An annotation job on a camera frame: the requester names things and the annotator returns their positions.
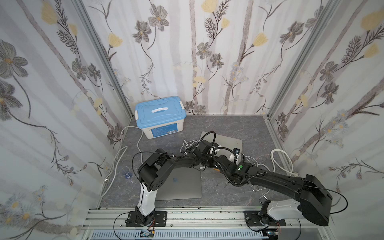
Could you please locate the blue lid storage box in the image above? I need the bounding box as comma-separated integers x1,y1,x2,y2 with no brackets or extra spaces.
135,96,187,140

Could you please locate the white thick power cable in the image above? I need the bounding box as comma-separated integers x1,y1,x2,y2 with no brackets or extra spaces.
256,148,299,178

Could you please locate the white cable left side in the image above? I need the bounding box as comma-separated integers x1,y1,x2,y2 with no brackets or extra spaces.
100,125,145,197

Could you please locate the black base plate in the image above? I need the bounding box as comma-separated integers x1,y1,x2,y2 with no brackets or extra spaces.
244,211,287,227
125,211,168,228

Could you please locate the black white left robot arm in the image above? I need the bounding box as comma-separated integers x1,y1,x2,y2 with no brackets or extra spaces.
125,131,219,227

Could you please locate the dark grey laptop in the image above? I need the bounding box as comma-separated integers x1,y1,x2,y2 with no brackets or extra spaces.
156,168,202,201

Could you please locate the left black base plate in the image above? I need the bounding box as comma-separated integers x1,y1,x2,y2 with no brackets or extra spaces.
125,211,168,228

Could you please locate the aluminium rail frame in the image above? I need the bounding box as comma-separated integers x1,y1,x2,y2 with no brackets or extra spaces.
82,207,335,240

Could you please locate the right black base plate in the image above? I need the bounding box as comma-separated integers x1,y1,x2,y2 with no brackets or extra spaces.
244,211,287,227

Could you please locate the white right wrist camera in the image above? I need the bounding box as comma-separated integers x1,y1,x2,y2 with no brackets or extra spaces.
229,148,241,165

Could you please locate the silver apple laptop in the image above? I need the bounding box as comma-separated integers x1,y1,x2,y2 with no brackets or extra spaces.
198,132,243,159

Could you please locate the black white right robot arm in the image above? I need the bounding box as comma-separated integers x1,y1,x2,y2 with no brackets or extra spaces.
211,148,333,227

